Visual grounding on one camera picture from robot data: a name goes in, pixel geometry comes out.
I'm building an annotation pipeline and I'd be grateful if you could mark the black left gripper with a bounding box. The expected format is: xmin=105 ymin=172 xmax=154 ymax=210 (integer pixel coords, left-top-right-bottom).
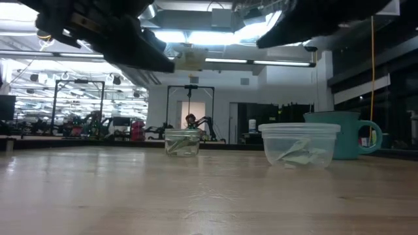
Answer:
xmin=19 ymin=0 xmax=176 ymax=73

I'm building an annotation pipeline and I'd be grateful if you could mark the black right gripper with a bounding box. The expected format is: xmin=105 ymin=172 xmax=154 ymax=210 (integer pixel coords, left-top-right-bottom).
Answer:
xmin=256 ymin=0 xmax=393 ymax=49

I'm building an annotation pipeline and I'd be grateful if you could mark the long ceiling light fixture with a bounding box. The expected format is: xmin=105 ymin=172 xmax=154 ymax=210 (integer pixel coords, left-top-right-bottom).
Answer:
xmin=168 ymin=55 xmax=317 ymax=68

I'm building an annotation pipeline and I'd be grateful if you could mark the grey ceiling unit box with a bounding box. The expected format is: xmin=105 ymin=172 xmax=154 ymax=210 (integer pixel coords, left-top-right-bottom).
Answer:
xmin=210 ymin=8 xmax=233 ymax=29

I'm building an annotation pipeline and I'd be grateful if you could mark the red cart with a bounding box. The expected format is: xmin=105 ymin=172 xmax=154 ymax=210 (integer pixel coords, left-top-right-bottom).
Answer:
xmin=130 ymin=119 xmax=146 ymax=142

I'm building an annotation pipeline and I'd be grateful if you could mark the dark cabinet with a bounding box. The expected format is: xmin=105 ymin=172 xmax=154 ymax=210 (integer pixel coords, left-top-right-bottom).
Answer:
xmin=237 ymin=102 xmax=315 ymax=145

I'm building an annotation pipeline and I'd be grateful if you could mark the person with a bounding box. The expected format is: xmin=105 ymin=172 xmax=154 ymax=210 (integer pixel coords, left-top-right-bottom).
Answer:
xmin=185 ymin=113 xmax=197 ymax=130

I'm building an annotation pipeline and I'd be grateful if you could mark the small glass jar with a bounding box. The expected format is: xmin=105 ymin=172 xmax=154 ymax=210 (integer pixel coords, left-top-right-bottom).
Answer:
xmin=163 ymin=128 xmax=202 ymax=158

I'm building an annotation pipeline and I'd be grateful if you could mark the clear plastic bowl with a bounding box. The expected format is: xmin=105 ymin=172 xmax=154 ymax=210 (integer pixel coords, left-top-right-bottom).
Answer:
xmin=257 ymin=122 xmax=342 ymax=171

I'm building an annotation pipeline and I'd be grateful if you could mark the ceiling light strip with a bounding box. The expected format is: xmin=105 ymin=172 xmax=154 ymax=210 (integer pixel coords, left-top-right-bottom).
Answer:
xmin=0 ymin=49 xmax=105 ymax=60

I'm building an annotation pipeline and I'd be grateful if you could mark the blue enamel mug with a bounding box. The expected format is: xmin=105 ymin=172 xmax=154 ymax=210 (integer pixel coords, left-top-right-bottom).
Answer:
xmin=303 ymin=110 xmax=383 ymax=161

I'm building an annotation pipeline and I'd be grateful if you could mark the black monitor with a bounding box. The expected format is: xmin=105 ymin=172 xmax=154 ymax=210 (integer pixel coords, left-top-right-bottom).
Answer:
xmin=0 ymin=94 xmax=17 ymax=121

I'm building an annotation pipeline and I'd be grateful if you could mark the white bottle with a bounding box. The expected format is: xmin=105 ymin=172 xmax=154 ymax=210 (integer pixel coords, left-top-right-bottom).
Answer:
xmin=407 ymin=110 xmax=418 ymax=146

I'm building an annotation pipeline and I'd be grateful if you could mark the silver ventilation duct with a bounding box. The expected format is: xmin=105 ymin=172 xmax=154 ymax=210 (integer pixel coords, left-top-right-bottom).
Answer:
xmin=140 ymin=2 xmax=158 ymax=20

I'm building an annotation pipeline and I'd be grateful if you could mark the black station frame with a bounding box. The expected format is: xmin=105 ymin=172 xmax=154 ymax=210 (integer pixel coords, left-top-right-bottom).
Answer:
xmin=50 ymin=79 xmax=106 ymax=135
xmin=165 ymin=84 xmax=216 ymax=140

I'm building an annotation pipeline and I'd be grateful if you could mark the yellow hanging cable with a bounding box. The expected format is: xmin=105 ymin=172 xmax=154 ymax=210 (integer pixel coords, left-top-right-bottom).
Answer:
xmin=368 ymin=16 xmax=376 ymax=146

